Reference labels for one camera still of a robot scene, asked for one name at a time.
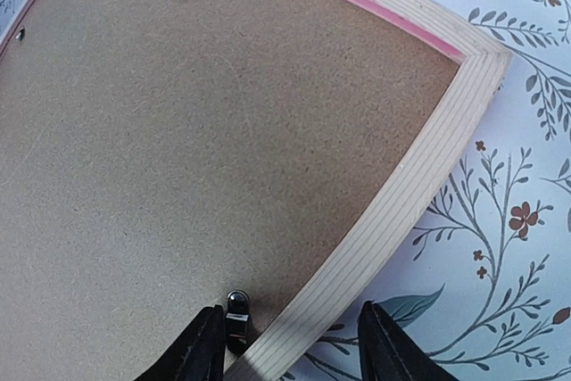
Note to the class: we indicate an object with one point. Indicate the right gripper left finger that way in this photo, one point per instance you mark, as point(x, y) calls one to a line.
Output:
point(197, 354)

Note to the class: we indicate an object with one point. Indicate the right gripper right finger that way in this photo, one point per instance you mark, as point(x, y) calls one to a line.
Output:
point(388, 353)

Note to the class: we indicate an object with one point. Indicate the pink wooden picture frame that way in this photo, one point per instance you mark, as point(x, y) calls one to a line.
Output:
point(401, 176)

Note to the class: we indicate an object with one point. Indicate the floral table mat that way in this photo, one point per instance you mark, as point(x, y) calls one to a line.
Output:
point(318, 154)

